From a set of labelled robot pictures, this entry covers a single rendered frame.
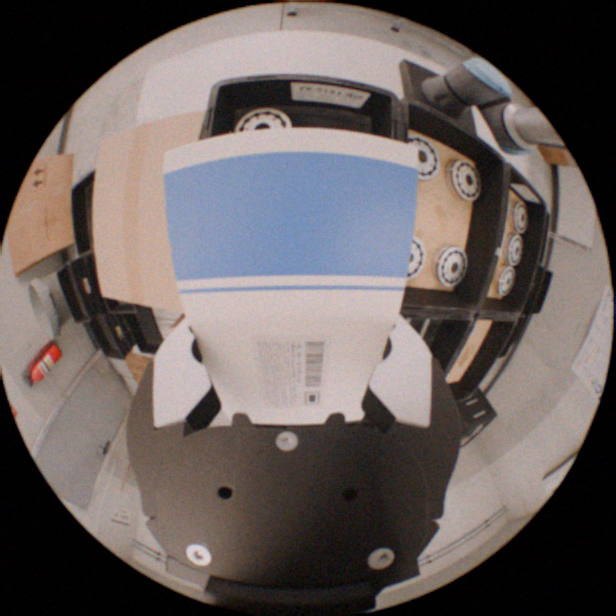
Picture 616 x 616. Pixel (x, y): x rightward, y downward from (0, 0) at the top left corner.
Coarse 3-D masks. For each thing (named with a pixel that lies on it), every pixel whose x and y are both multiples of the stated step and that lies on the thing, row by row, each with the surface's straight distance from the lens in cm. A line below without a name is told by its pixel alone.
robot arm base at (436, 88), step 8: (432, 80) 72; (440, 80) 70; (424, 88) 72; (432, 88) 70; (440, 88) 69; (448, 88) 67; (432, 96) 69; (440, 96) 69; (448, 96) 68; (456, 96) 67; (432, 104) 70; (440, 104) 70; (448, 104) 69; (456, 104) 69; (464, 104) 68; (448, 112) 70; (456, 112) 71; (464, 112) 73
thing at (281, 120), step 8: (256, 112) 42; (264, 112) 42; (272, 112) 41; (280, 112) 41; (248, 120) 42; (256, 120) 41; (272, 120) 40; (280, 120) 41; (288, 120) 40; (240, 128) 41; (248, 128) 41; (280, 128) 40
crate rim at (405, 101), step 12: (420, 108) 42; (432, 108) 44; (444, 120) 45; (468, 132) 48; (480, 144) 51; (504, 168) 57; (504, 180) 56; (504, 192) 55; (504, 204) 55; (492, 252) 53; (492, 264) 53; (480, 300) 54; (432, 312) 44; (444, 312) 46; (456, 312) 49; (468, 312) 52
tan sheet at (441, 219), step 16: (432, 144) 53; (448, 160) 55; (432, 192) 50; (448, 192) 53; (416, 208) 47; (432, 208) 50; (448, 208) 53; (464, 208) 57; (416, 224) 47; (432, 224) 50; (448, 224) 53; (464, 224) 57; (432, 240) 50; (448, 240) 54; (464, 240) 58; (432, 256) 51; (432, 288) 55; (448, 288) 58
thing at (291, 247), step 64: (192, 192) 10; (256, 192) 9; (320, 192) 9; (384, 192) 10; (192, 256) 10; (256, 256) 9; (320, 256) 9; (384, 256) 10; (192, 320) 12; (256, 320) 10; (320, 320) 10; (384, 320) 11; (256, 384) 14; (320, 384) 14
